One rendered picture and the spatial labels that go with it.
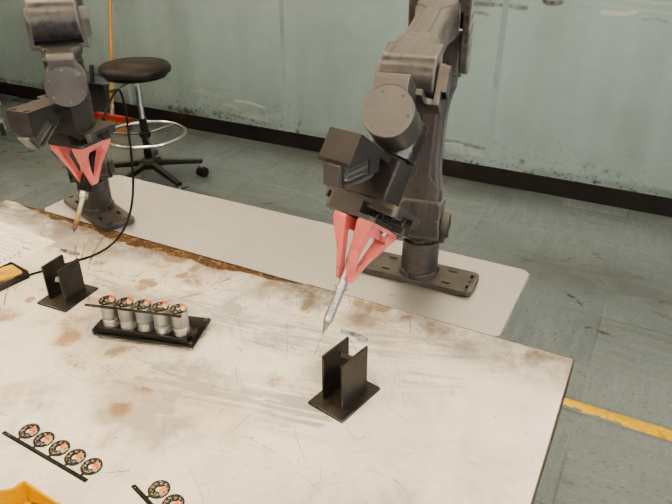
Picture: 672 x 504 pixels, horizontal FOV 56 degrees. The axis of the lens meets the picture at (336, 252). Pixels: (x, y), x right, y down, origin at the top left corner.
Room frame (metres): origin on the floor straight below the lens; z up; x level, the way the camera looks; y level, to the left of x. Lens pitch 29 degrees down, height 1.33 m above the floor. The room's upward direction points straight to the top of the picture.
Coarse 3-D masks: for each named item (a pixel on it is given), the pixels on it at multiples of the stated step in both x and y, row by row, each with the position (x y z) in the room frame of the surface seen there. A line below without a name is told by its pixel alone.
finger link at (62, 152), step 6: (102, 132) 0.97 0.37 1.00; (102, 138) 0.97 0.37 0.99; (108, 138) 0.98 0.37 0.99; (54, 150) 0.95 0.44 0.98; (60, 150) 0.95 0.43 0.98; (66, 150) 0.96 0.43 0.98; (60, 156) 0.96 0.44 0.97; (66, 156) 0.96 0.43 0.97; (66, 162) 0.96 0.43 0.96; (72, 162) 0.96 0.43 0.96; (72, 168) 0.96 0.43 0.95; (78, 174) 0.97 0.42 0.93; (78, 180) 0.97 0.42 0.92
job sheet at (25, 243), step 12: (0, 228) 1.13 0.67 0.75; (12, 228) 1.13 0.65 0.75; (0, 240) 1.08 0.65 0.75; (12, 240) 1.08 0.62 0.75; (24, 240) 1.08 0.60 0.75; (36, 240) 1.08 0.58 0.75; (48, 240) 1.08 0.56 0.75; (0, 252) 1.03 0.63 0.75; (12, 252) 1.03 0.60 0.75; (24, 252) 1.03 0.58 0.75; (0, 264) 0.99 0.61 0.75
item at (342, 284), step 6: (348, 258) 0.65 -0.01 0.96; (342, 276) 0.64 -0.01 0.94; (342, 282) 0.63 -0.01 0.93; (336, 288) 0.63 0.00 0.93; (342, 288) 0.63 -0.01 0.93; (336, 294) 0.63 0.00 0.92; (342, 294) 0.63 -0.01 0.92; (336, 300) 0.62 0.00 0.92; (330, 306) 0.62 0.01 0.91; (336, 306) 0.62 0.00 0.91; (330, 312) 0.62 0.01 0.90; (324, 318) 0.62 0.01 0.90; (330, 318) 0.61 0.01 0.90
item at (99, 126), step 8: (88, 88) 0.99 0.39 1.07; (88, 96) 0.97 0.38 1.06; (88, 104) 0.97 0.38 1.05; (96, 120) 1.00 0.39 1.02; (96, 128) 0.95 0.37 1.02; (104, 128) 0.96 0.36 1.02; (112, 128) 0.97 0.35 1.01; (72, 136) 0.94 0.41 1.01; (80, 136) 0.93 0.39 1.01; (88, 136) 0.93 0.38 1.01; (96, 136) 0.94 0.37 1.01
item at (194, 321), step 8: (192, 320) 0.80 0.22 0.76; (200, 320) 0.80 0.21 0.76; (208, 320) 0.80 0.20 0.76; (200, 328) 0.78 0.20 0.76; (104, 336) 0.77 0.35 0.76; (112, 336) 0.76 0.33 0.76; (120, 336) 0.76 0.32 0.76; (200, 336) 0.76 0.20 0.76; (168, 344) 0.74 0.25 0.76; (176, 344) 0.74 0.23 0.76; (184, 344) 0.74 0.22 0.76; (192, 344) 0.74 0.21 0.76
